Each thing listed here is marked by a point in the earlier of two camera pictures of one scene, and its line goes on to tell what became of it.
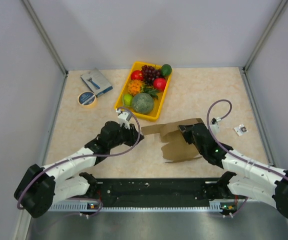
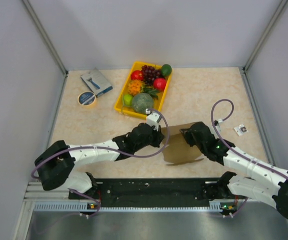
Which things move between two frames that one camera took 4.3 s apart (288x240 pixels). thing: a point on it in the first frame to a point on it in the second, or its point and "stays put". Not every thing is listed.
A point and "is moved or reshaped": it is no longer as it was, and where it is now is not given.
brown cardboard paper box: (177, 147) is moved or reshaped
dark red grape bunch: (149, 73) stays put
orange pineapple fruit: (135, 86) stays put
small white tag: (241, 130) stays put
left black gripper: (132, 133) to (159, 137)
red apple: (159, 84) stays put
